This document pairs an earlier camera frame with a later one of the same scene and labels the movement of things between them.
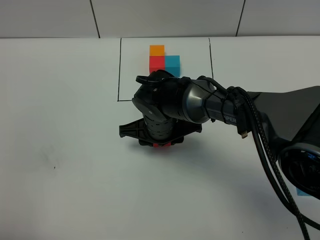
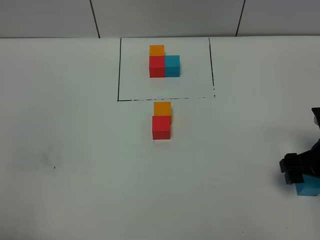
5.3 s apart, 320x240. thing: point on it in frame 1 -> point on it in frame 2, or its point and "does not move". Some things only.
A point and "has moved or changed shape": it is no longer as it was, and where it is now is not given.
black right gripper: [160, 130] -> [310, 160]
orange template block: [156, 50] does not move
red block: [156, 145] has moved or changed shape
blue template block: [172, 64] does not move
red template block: [157, 62] does not move
